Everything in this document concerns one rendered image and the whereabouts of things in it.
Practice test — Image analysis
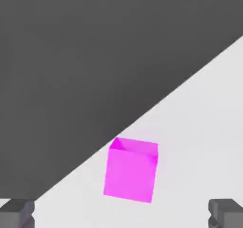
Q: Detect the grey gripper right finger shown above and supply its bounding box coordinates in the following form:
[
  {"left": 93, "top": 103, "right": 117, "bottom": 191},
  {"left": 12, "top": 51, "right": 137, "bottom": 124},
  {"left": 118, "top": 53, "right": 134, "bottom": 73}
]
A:
[{"left": 208, "top": 198, "right": 243, "bottom": 228}]

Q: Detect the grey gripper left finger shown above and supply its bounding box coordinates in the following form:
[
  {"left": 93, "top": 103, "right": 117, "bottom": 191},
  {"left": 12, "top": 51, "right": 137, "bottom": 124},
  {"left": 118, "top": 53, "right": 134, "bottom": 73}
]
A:
[{"left": 0, "top": 198, "right": 36, "bottom": 228}]

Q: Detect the small magenta cube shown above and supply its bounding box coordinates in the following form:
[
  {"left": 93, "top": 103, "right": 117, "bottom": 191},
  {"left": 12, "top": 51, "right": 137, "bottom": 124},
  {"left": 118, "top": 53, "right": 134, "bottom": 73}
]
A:
[{"left": 103, "top": 137, "right": 159, "bottom": 204}]

